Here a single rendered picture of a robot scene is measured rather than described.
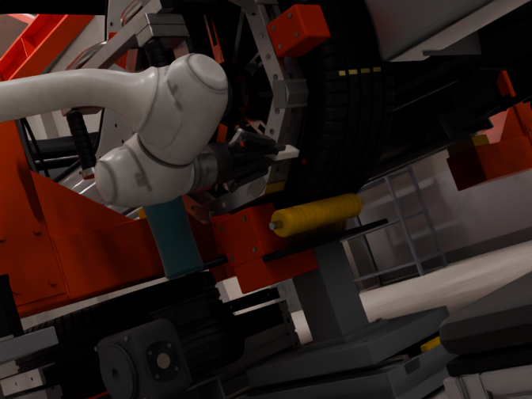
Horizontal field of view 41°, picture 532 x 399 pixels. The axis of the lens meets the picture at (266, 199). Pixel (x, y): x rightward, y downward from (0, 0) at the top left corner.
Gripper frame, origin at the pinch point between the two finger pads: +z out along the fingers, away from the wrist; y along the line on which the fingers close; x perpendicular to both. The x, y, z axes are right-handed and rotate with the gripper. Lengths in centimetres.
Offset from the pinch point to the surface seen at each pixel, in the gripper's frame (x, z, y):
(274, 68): 8.5, 1.4, 14.4
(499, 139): 51, 215, -43
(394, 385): -38, 4, -33
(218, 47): 36.7, 11.9, 8.9
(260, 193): 4.1, 1.5, -11.6
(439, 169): 236, 534, -191
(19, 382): 43, -27, -82
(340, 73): 1.1, 12.9, 15.7
